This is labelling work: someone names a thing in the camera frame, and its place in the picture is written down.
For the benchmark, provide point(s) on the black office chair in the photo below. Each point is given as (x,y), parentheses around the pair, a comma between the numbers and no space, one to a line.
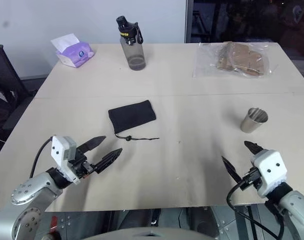
(4,75)

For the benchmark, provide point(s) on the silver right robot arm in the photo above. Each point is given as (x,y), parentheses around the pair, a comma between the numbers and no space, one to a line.
(297,208)

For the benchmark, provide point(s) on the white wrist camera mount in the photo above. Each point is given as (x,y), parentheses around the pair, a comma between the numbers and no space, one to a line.
(58,150)
(269,162)

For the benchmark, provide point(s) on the clear bag with brown items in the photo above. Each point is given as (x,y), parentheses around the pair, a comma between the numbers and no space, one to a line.
(242,58)

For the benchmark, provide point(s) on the silver robot torso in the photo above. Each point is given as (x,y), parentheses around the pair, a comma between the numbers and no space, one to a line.
(151,236)

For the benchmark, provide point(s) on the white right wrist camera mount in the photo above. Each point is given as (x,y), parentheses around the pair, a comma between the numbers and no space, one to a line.
(269,162)

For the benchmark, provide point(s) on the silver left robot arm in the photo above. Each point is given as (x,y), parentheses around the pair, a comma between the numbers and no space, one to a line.
(29,190)

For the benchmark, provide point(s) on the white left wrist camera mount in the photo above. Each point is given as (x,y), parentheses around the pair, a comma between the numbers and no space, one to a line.
(58,150)

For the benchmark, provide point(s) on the grey bottle with black cap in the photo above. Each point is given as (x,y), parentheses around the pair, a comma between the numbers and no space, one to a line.
(135,53)

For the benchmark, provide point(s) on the dark glass window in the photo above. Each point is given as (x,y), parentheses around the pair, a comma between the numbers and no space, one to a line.
(242,20)

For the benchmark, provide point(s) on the purple tissue pack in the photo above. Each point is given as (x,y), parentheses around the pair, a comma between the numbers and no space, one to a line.
(76,54)

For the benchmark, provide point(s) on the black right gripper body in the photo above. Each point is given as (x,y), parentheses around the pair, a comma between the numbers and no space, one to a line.
(250,181)

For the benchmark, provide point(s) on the stainless steel cup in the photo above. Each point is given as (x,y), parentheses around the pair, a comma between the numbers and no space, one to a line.
(252,124)

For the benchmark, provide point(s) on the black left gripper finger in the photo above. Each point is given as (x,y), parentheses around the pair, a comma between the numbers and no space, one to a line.
(91,143)
(108,160)

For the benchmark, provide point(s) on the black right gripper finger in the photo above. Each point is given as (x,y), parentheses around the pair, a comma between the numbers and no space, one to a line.
(232,170)
(253,148)

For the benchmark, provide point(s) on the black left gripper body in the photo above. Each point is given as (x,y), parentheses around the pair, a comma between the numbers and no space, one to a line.
(80,165)

